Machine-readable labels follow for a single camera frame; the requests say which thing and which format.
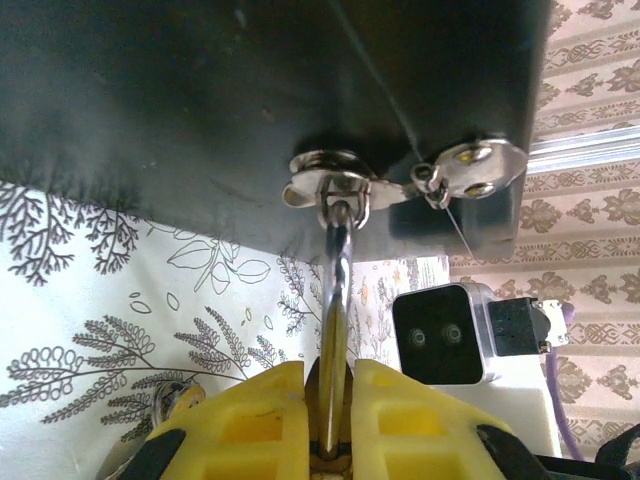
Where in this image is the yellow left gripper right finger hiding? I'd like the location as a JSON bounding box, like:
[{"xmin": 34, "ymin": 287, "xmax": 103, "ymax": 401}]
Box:
[{"xmin": 351, "ymin": 357, "xmax": 552, "ymax": 480}]

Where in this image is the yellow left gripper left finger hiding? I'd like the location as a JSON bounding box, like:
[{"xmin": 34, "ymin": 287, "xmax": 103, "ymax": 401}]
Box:
[{"xmin": 117, "ymin": 361, "xmax": 312, "ymax": 480}]

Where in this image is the floral patterned tablecloth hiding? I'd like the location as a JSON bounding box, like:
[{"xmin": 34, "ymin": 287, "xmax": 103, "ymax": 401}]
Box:
[{"xmin": 0, "ymin": 179, "xmax": 451, "ymax": 480}]

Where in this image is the black box with painting lid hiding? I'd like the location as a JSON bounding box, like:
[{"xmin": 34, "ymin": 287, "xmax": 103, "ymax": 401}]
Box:
[{"xmin": 0, "ymin": 0, "xmax": 552, "ymax": 262}]

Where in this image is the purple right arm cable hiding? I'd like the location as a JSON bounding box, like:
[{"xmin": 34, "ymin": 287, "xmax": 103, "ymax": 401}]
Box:
[{"xmin": 546, "ymin": 303, "xmax": 585, "ymax": 465}]

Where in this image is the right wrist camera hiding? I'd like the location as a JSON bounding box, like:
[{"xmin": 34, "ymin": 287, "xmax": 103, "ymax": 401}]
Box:
[{"xmin": 392, "ymin": 281, "xmax": 572, "ymax": 459}]

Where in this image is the aluminium frame post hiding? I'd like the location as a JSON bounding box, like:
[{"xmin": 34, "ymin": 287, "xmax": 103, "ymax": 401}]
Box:
[{"xmin": 528, "ymin": 125, "xmax": 640, "ymax": 175}]

